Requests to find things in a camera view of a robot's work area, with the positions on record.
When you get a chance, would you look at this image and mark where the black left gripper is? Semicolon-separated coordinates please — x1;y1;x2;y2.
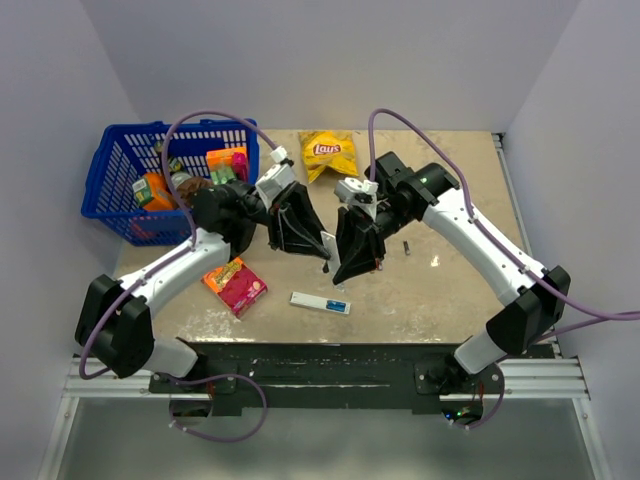
227;179;337;260

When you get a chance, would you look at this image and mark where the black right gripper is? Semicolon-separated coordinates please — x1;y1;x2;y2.
324;199;415;283

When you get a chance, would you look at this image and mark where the white remote control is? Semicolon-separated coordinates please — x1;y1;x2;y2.
289;292;351;315

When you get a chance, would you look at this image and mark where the white remote battery cover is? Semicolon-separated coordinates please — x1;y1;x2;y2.
321;231;341;277

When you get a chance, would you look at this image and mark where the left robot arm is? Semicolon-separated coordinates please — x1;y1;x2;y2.
75;181;330;392

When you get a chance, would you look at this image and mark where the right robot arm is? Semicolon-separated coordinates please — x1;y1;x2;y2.
327;152;571;394

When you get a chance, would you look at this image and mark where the yellow Lays chips bag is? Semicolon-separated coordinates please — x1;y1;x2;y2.
298;130;359;183

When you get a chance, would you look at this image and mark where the orange green snack box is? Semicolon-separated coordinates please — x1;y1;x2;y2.
206;146;249;185

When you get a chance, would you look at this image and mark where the pink orange candy box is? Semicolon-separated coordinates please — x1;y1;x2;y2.
202;258;268;318

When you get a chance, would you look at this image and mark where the brown round package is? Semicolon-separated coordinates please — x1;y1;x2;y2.
176;177;212;202

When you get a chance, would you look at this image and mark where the dark glass bottle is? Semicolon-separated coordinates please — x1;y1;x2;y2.
152;141;191;188

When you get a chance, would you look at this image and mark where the orange juice carton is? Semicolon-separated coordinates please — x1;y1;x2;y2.
132;172;175;212

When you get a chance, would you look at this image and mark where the blue plastic shopping basket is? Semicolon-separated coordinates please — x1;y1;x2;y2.
81;120;260;246

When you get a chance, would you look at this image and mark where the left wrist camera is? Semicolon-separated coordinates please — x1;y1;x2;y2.
255;146;295;210

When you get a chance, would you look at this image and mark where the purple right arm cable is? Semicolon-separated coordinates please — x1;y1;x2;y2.
367;108;640;431

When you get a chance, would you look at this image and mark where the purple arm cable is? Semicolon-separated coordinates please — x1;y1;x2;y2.
367;108;640;431
79;109;281;380

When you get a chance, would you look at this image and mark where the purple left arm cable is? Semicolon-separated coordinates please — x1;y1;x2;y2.
79;109;281;380

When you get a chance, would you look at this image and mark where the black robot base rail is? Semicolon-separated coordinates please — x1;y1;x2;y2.
149;343;504;416

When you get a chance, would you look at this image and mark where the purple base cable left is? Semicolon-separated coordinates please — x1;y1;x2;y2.
168;374;269;444

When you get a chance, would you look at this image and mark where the aluminium frame rail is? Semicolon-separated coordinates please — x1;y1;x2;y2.
491;132;614;480

